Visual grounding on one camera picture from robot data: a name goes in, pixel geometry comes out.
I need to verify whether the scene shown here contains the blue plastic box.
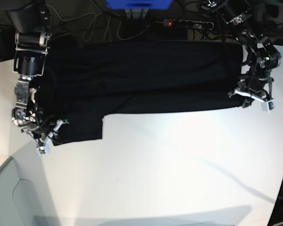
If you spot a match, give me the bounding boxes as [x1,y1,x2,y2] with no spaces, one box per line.
[106,0,172,10]

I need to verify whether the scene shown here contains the black T-shirt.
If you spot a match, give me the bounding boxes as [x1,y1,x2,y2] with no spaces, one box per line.
[34,41,243,144]

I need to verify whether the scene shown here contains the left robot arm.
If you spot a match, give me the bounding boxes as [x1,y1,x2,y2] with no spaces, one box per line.
[200,0,281,112]

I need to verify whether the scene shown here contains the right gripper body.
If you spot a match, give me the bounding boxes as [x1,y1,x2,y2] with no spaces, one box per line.
[22,123,52,141]

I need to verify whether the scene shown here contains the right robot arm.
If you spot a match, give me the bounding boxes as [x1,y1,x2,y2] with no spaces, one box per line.
[7,0,51,140]

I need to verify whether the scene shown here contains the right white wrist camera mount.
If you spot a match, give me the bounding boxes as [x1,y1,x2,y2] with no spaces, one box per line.
[21,119,69,155]

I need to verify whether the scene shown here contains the grey looped cable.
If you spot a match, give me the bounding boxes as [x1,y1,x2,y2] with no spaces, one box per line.
[53,7,148,43]

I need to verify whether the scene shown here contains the black power strip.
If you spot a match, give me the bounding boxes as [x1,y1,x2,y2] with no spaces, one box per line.
[155,19,214,31]

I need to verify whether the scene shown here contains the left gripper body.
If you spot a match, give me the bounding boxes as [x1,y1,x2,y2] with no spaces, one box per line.
[244,74,273,96]

